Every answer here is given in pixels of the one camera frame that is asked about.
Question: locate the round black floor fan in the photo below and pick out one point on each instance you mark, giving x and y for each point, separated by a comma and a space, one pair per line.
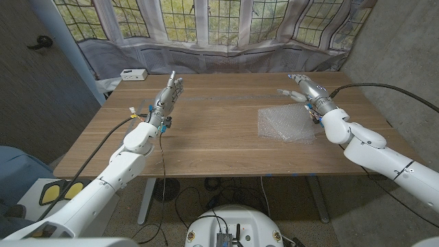
169, 188

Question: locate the grey tape outline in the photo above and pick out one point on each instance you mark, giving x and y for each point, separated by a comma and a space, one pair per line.
240, 97

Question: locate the clear bubble wrap sheet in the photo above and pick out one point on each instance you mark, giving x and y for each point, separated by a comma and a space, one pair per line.
284, 125

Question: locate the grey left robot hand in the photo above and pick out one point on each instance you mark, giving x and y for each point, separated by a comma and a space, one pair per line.
164, 99

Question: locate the white table leg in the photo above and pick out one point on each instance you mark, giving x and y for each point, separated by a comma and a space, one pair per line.
146, 202
317, 199

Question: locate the printed window backdrop cloth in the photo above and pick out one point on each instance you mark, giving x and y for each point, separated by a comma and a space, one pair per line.
223, 34

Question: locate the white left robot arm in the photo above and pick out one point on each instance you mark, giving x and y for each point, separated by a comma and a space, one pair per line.
116, 171

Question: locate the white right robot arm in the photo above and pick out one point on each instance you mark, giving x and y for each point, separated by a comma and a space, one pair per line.
377, 158

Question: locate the white pedal platform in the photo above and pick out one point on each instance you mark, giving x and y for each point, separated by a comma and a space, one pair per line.
29, 206

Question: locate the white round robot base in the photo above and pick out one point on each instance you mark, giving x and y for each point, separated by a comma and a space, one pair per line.
236, 219

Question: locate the blue fabric seat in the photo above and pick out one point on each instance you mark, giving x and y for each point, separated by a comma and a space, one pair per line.
20, 171

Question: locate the pale blue door frame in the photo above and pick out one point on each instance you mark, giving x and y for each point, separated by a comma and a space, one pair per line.
68, 51

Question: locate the black yellow foot pedal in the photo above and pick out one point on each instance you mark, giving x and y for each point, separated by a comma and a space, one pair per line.
51, 193

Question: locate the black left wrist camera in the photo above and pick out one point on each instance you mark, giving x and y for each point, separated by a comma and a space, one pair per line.
167, 121

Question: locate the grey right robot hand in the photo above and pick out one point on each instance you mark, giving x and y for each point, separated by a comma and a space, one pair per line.
317, 92

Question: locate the small white box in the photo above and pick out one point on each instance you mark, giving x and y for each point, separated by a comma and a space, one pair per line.
133, 74

